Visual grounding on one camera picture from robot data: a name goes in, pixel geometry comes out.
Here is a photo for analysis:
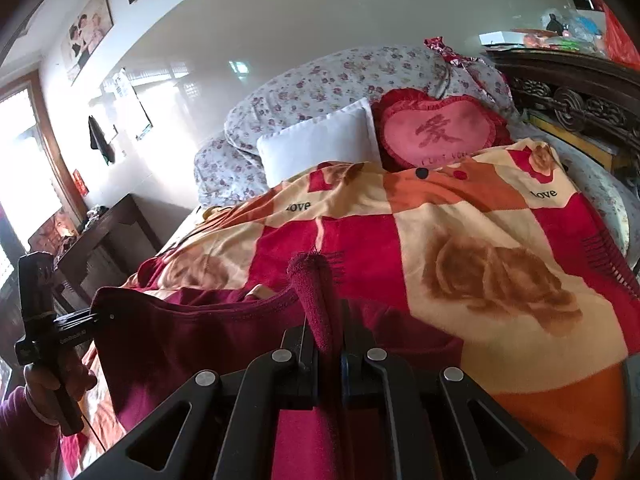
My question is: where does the colourful clutter pile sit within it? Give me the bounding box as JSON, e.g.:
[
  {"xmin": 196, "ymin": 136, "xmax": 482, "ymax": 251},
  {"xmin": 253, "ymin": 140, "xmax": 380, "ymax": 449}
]
[{"xmin": 522, "ymin": 10, "xmax": 608, "ymax": 56}]

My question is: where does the orange red printed blanket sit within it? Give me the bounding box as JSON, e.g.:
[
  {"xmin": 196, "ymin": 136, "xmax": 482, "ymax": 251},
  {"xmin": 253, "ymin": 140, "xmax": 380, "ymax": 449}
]
[{"xmin": 60, "ymin": 140, "xmax": 636, "ymax": 480}]

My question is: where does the floral bed sheet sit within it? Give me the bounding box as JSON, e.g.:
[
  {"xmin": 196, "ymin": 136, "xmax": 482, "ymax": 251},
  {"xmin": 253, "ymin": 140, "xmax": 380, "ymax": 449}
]
[{"xmin": 545, "ymin": 132, "xmax": 632, "ymax": 256}]

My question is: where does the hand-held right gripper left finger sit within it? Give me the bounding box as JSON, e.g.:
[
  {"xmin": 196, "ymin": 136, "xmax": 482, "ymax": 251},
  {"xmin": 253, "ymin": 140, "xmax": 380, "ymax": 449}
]
[{"xmin": 67, "ymin": 327, "xmax": 321, "ymax": 480}]

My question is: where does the thin black cable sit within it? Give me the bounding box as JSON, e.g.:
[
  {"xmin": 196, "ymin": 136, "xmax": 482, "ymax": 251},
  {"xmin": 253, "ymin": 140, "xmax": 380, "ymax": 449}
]
[{"xmin": 80, "ymin": 412, "xmax": 107, "ymax": 453}]

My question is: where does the floral quilt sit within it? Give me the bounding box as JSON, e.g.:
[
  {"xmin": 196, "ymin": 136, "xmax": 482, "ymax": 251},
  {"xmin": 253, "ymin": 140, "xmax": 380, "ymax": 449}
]
[{"xmin": 194, "ymin": 44, "xmax": 521, "ymax": 208}]

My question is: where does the red heart cushion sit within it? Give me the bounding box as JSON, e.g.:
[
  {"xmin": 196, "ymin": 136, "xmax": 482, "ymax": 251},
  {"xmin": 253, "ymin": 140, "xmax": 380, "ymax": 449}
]
[{"xmin": 372, "ymin": 88, "xmax": 513, "ymax": 171}]

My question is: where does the dark carved wooden headboard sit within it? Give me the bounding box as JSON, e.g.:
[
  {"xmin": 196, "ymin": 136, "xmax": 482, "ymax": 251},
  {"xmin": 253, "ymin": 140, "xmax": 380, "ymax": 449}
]
[{"xmin": 482, "ymin": 47, "xmax": 640, "ymax": 181}]

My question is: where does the wooden window frame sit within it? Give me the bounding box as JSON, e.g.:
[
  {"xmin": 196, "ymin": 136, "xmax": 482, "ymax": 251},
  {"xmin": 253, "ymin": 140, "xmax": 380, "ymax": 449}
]
[{"xmin": 0, "ymin": 70, "xmax": 86, "ymax": 256}]

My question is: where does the maroon fleece garment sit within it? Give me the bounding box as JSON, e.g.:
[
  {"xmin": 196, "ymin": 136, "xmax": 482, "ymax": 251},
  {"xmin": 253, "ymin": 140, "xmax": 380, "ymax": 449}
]
[{"xmin": 90, "ymin": 252, "xmax": 466, "ymax": 480}]

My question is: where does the dark wooden cabinet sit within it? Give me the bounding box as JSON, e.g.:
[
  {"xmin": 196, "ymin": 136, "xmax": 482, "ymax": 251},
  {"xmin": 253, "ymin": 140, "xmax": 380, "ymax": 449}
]
[{"xmin": 27, "ymin": 194, "xmax": 163, "ymax": 311}]

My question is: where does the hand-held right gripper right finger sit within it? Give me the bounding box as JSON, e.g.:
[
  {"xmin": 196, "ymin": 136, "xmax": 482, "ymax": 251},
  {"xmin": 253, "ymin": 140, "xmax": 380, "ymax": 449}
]
[{"xmin": 340, "ymin": 300, "xmax": 576, "ymax": 480}]

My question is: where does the red patterned bundle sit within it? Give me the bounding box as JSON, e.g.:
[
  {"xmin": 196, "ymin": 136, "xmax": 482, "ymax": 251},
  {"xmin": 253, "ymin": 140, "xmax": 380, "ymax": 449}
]
[{"xmin": 424, "ymin": 36, "xmax": 483, "ymax": 68}]

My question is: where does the flat white box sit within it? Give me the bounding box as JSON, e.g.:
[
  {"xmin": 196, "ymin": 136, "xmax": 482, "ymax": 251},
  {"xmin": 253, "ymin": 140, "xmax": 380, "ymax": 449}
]
[{"xmin": 478, "ymin": 30, "xmax": 526, "ymax": 47}]

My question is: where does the red plastic bag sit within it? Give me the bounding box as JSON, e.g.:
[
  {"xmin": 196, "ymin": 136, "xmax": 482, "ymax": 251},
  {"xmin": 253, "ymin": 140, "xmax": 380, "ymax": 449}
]
[{"xmin": 602, "ymin": 2, "xmax": 640, "ymax": 71}]

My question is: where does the white wall calendar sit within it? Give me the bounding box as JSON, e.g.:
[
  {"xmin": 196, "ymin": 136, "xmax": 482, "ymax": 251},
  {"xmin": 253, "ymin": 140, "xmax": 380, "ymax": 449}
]
[{"xmin": 112, "ymin": 67, "xmax": 153, "ymax": 141}]

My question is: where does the dark hanging cloth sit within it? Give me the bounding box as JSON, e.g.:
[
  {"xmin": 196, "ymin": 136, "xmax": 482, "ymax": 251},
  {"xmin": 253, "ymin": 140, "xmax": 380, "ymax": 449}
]
[{"xmin": 88, "ymin": 115, "xmax": 117, "ymax": 166}]

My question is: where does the white pillow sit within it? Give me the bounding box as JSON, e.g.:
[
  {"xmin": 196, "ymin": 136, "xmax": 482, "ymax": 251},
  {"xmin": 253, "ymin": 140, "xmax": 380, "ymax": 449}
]
[{"xmin": 256, "ymin": 98, "xmax": 383, "ymax": 188}]

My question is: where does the wall poster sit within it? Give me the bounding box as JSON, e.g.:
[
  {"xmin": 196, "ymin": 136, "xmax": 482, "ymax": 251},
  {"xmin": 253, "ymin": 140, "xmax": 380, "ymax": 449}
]
[{"xmin": 61, "ymin": 0, "xmax": 115, "ymax": 86}]

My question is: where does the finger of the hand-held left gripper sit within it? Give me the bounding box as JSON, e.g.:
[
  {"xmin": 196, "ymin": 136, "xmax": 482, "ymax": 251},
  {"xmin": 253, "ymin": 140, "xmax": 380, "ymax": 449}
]
[{"xmin": 75, "ymin": 310, "xmax": 115, "ymax": 327}]

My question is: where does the person's left hand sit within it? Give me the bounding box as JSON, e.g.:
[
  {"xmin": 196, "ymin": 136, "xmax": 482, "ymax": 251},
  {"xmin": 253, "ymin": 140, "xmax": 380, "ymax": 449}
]
[{"xmin": 22, "ymin": 345, "xmax": 98, "ymax": 421}]

